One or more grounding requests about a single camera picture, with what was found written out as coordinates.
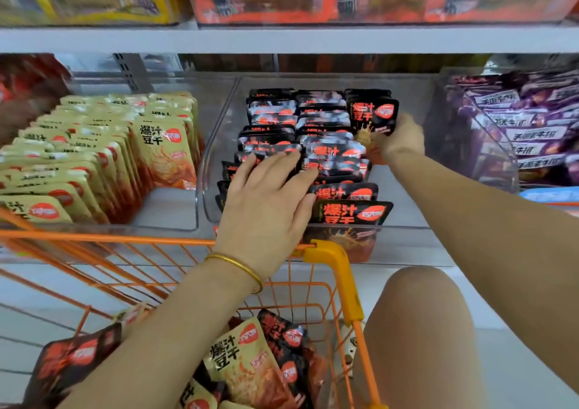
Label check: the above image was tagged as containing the gold bracelet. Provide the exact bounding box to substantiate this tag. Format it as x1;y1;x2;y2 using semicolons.
205;252;265;295

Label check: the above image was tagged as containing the black flame print snack packet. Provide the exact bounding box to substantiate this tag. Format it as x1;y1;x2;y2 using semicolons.
346;87;393;104
348;99;400;163

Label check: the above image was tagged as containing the orange shopping cart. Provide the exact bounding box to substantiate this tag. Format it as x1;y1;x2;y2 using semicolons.
0;207;385;409

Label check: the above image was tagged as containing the person's left forearm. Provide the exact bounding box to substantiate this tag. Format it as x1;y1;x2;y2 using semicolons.
59;258;264;409

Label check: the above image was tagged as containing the person's right forearm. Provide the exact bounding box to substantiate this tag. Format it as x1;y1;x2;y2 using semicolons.
387;149;579;396

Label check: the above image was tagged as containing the pile of purple packets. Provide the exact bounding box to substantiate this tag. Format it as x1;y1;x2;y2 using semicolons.
448;69;579;188

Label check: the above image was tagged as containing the pile of red tan packets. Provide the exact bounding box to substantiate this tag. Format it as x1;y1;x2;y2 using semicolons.
0;54;72;107

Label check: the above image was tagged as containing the orange blue shelf price tag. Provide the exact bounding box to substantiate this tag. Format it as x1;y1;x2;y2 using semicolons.
520;185;579;217

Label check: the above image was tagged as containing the person's right leg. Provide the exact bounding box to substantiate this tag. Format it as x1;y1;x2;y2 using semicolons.
348;267;490;409

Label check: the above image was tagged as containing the person's left hand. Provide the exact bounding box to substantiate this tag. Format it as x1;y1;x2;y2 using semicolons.
212;151;320;281

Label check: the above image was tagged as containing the person's right hand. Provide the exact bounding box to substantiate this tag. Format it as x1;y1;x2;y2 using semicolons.
366;113;426;165

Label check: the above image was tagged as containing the pile of black orange snacks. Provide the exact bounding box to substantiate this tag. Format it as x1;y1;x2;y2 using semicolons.
22;303;331;409

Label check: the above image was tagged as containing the yellow orange snack packet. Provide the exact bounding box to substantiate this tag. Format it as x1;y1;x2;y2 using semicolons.
145;99;200;116
149;92;198;104
131;113;200;190

